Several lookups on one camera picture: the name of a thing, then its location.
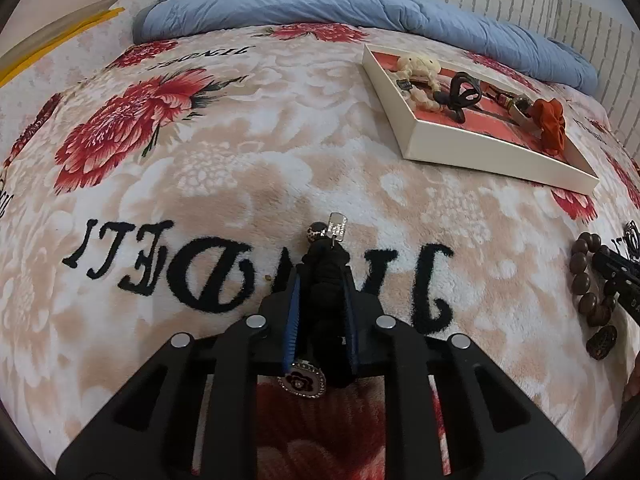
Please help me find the black scrunchie with charm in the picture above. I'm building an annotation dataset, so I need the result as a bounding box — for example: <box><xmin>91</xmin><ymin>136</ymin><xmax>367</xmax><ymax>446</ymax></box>
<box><xmin>279</xmin><ymin>212</ymin><xmax>356</xmax><ymax>399</ymax></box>

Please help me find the rust red scrunchie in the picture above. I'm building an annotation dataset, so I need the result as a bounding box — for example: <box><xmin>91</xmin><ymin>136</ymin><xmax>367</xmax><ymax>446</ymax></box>
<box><xmin>528</xmin><ymin>99</ymin><xmax>566</xmax><ymax>156</ymax></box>

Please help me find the cream satin scrunchie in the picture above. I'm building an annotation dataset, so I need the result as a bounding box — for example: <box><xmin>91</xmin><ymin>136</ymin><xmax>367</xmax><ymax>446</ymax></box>
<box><xmin>395</xmin><ymin>54</ymin><xmax>442</xmax><ymax>112</ymax></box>

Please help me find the yellow edged board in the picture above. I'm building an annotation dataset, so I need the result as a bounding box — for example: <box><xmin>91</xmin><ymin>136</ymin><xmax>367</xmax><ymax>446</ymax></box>
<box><xmin>1</xmin><ymin>0</ymin><xmax>125</xmax><ymax>86</ymax></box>

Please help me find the blue rolled duvet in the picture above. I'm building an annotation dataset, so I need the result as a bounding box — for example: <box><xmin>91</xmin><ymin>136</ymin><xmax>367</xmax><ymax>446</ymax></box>
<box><xmin>132</xmin><ymin>0</ymin><xmax>598</xmax><ymax>96</ymax></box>

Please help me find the black plastic claw clip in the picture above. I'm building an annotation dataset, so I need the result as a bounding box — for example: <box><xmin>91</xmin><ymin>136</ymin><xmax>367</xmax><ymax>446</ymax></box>
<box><xmin>433</xmin><ymin>72</ymin><xmax>483</xmax><ymax>124</ymax></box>

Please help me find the brown wooden bead bracelet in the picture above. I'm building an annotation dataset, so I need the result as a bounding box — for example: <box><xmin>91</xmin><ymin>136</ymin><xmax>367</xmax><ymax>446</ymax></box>
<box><xmin>569</xmin><ymin>231</ymin><xmax>620</xmax><ymax>362</ymax></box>

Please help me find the white tray with brick liner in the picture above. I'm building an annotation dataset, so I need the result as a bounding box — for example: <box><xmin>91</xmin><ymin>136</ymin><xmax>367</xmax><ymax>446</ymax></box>
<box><xmin>362</xmin><ymin>44</ymin><xmax>599</xmax><ymax>195</ymax></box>

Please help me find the floral fleece blanket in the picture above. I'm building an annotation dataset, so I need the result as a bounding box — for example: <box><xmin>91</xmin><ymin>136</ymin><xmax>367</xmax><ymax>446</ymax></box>
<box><xmin>1</xmin><ymin>0</ymin><xmax>639</xmax><ymax>479</ymax></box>

